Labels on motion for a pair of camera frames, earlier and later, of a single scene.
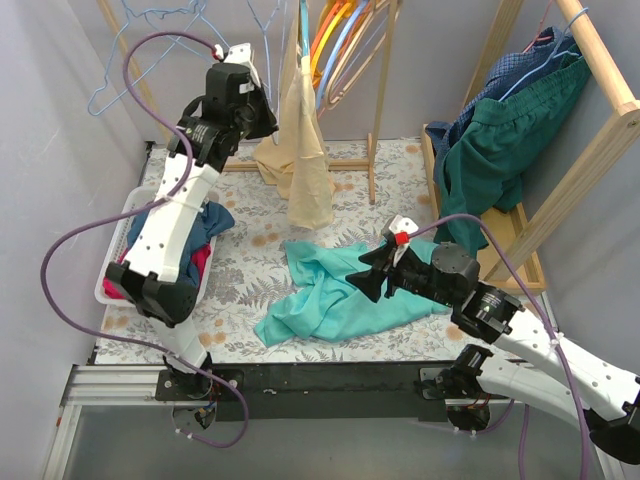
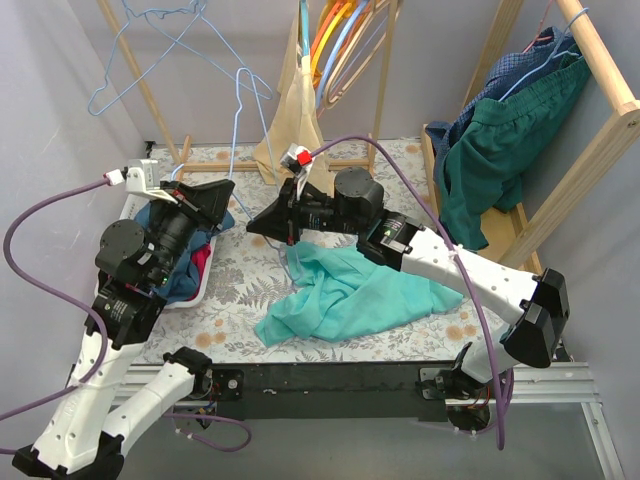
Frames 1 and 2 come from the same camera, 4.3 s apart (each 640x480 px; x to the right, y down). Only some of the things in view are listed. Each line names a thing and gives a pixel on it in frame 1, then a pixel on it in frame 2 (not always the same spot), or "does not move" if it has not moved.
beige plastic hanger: [331, 102] does not move
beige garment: [294, 162] does not move
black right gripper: [391, 272] -> [290, 211]
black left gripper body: [261, 118] -> [191, 204]
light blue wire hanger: [265, 28] -> [236, 129]
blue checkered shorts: [505, 73] does not move
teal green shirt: [323, 303] does not move
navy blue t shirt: [208, 220] does not move
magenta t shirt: [199, 258] does not move
